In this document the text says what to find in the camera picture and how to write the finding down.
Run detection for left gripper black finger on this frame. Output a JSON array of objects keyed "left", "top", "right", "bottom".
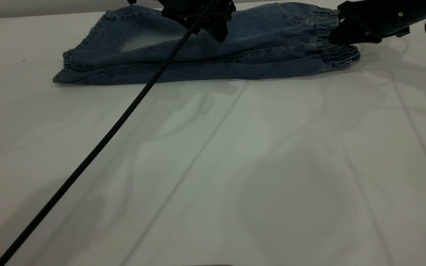
[
  {"left": 207, "top": 18, "right": 232, "bottom": 43},
  {"left": 185, "top": 22, "right": 208, "bottom": 35}
]

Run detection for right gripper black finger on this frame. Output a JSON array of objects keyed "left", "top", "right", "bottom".
[
  {"left": 329, "top": 23, "right": 382, "bottom": 45},
  {"left": 338, "top": 1, "right": 367, "bottom": 23}
]

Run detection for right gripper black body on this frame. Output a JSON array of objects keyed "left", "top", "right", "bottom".
[{"left": 365, "top": 0, "right": 426, "bottom": 37}]

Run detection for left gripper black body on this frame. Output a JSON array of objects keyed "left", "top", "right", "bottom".
[{"left": 158, "top": 0, "right": 236, "bottom": 23}]

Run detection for blue denim printed shorts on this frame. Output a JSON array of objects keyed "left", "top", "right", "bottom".
[{"left": 52, "top": 2, "right": 361, "bottom": 85}]

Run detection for black braided cable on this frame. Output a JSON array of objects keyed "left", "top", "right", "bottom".
[{"left": 0, "top": 0, "right": 215, "bottom": 266}]

